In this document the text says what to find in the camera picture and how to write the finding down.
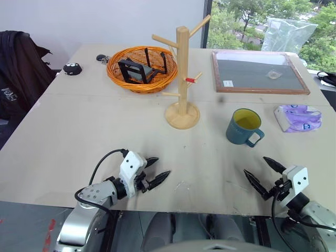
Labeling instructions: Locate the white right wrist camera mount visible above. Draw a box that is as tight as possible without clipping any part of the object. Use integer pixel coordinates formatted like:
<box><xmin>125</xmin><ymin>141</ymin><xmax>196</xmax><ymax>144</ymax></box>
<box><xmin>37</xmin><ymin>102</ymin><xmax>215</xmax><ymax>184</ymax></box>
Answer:
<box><xmin>280</xmin><ymin>165</ymin><xmax>309</xmax><ymax>208</ymax></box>

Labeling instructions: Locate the purple tissue pack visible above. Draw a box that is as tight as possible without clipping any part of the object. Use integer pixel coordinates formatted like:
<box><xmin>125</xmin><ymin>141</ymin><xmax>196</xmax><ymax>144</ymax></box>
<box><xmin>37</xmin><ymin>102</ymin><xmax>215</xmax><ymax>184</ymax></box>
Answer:
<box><xmin>273</xmin><ymin>104</ymin><xmax>323</xmax><ymax>133</ymax></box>

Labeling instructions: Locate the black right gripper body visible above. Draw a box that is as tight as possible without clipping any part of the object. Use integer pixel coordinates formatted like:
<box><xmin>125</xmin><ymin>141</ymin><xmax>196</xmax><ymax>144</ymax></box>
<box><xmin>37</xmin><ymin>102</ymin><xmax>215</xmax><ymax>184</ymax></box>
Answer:
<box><xmin>269</xmin><ymin>177</ymin><xmax>291</xmax><ymax>203</ymax></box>

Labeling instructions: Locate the wooden mug tree stand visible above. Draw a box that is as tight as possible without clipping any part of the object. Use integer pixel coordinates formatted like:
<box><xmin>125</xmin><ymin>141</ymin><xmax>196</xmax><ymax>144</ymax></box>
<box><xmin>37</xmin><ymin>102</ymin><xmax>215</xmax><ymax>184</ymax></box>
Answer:
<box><xmin>151</xmin><ymin>14</ymin><xmax>212</xmax><ymax>130</ymax></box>

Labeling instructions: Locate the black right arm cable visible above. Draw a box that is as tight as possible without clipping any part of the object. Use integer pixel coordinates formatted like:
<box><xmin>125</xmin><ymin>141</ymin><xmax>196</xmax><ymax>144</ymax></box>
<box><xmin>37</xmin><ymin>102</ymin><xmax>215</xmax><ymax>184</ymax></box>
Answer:
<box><xmin>271</xmin><ymin>190</ymin><xmax>321</xmax><ymax>252</ymax></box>

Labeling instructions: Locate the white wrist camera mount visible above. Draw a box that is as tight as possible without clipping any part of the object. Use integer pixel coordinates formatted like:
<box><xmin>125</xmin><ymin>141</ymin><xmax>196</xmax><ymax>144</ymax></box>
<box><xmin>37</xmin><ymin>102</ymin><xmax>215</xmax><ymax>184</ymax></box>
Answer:
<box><xmin>280</xmin><ymin>165</ymin><xmax>309</xmax><ymax>208</ymax></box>
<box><xmin>118</xmin><ymin>151</ymin><xmax>148</xmax><ymax>198</ymax></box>

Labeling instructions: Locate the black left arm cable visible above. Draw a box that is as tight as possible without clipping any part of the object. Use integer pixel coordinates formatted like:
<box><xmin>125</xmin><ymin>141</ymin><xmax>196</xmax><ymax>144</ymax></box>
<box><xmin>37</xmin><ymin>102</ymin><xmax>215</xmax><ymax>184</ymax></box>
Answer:
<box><xmin>74</xmin><ymin>148</ymin><xmax>129</xmax><ymax>218</ymax></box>

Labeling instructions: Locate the black round toy with eyes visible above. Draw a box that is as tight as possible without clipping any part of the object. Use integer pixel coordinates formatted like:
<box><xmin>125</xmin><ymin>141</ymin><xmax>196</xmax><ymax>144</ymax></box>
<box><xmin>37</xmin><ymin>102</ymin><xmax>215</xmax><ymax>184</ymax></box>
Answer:
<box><xmin>62</xmin><ymin>61</ymin><xmax>82</xmax><ymax>76</ymax></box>

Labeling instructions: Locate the black jacket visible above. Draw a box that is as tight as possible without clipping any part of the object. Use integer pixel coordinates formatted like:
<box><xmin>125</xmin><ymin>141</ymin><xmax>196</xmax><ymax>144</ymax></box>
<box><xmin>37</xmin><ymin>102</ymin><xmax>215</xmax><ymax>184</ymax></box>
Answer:
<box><xmin>0</xmin><ymin>30</ymin><xmax>57</xmax><ymax>122</ymax></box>

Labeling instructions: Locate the orange wicker basket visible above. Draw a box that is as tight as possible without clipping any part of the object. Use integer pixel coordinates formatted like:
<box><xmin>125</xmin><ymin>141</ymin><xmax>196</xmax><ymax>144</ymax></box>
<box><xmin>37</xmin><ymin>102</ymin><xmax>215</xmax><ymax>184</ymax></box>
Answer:
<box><xmin>106</xmin><ymin>46</ymin><xmax>179</xmax><ymax>95</ymax></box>

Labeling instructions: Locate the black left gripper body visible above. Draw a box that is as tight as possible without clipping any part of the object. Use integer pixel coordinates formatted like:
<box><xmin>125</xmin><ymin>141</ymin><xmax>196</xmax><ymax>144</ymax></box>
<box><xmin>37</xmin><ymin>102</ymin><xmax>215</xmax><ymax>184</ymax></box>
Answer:
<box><xmin>133</xmin><ymin>169</ymin><xmax>152</xmax><ymax>194</ymax></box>

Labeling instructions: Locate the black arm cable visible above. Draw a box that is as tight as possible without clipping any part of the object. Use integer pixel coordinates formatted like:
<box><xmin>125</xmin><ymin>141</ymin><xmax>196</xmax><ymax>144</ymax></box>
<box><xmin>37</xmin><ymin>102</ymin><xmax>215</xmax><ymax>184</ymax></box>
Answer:
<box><xmin>271</xmin><ymin>190</ymin><xmax>321</xmax><ymax>252</ymax></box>
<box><xmin>74</xmin><ymin>148</ymin><xmax>129</xmax><ymax>218</ymax></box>

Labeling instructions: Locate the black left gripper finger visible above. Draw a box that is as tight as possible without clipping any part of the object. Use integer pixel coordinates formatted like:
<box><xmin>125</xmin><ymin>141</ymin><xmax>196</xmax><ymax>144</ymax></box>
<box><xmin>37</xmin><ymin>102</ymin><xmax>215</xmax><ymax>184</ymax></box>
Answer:
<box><xmin>146</xmin><ymin>170</ymin><xmax>172</xmax><ymax>191</ymax></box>
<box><xmin>145</xmin><ymin>156</ymin><xmax>160</xmax><ymax>170</ymax></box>

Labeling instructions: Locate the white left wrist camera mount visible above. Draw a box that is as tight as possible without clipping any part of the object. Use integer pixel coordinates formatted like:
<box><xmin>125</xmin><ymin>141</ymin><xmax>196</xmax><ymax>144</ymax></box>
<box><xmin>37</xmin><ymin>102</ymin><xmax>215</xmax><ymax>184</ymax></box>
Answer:
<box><xmin>118</xmin><ymin>151</ymin><xmax>148</xmax><ymax>198</ymax></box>

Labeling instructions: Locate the black table leg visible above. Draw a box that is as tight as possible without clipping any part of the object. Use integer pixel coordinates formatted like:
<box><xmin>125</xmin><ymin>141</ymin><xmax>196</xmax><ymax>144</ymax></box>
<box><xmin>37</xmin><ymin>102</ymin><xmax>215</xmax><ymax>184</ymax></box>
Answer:
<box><xmin>104</xmin><ymin>209</ymin><xmax>120</xmax><ymax>252</ymax></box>
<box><xmin>250</xmin><ymin>216</ymin><xmax>271</xmax><ymax>248</ymax></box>

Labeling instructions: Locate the clear plastic bag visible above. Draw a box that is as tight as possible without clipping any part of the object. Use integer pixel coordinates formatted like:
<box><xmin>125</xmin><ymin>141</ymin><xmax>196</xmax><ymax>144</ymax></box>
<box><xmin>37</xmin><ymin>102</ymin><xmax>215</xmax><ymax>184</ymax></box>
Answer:
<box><xmin>261</xmin><ymin>16</ymin><xmax>319</xmax><ymax>55</ymax></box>

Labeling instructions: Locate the black metal frame stand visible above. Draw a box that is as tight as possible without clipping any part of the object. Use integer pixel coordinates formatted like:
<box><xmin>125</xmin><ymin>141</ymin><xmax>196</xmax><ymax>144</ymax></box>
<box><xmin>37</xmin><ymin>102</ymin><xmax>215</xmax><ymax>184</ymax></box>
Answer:
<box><xmin>117</xmin><ymin>48</ymin><xmax>169</xmax><ymax>85</ymax></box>

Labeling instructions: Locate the blue mug yellow inside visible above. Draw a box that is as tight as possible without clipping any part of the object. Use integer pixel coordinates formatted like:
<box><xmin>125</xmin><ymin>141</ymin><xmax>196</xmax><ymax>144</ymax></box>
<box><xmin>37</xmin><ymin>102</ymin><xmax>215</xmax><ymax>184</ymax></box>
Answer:
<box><xmin>225</xmin><ymin>108</ymin><xmax>265</xmax><ymax>148</ymax></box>

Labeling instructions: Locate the dark window frame post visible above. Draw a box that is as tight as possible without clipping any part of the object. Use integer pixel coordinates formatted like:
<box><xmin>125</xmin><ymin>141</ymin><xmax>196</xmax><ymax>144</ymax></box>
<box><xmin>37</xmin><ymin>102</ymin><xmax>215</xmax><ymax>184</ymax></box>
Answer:
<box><xmin>201</xmin><ymin>0</ymin><xmax>214</xmax><ymax>49</ymax></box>

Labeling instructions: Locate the wooden framed grey board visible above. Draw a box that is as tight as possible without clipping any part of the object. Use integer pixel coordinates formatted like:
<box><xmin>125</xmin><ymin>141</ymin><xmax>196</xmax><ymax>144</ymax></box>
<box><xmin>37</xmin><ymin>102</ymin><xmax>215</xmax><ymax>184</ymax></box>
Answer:
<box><xmin>211</xmin><ymin>50</ymin><xmax>311</xmax><ymax>95</ymax></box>

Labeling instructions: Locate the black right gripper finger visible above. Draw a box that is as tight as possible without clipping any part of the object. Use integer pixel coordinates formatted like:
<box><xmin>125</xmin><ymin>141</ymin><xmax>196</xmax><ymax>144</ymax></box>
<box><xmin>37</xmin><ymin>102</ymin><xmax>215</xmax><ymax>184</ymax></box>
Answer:
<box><xmin>262</xmin><ymin>156</ymin><xmax>287</xmax><ymax>173</ymax></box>
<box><xmin>243</xmin><ymin>169</ymin><xmax>271</xmax><ymax>201</ymax></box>

